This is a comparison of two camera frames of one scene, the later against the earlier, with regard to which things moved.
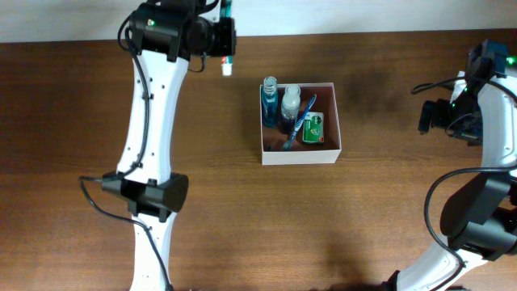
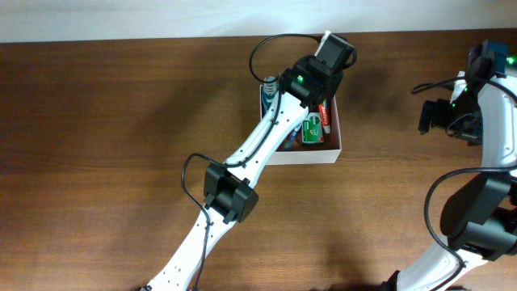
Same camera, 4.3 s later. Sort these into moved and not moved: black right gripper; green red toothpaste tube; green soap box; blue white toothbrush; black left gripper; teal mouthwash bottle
Moved: green red toothpaste tube; black left gripper
Not moved: teal mouthwash bottle; green soap box; blue white toothbrush; black right gripper
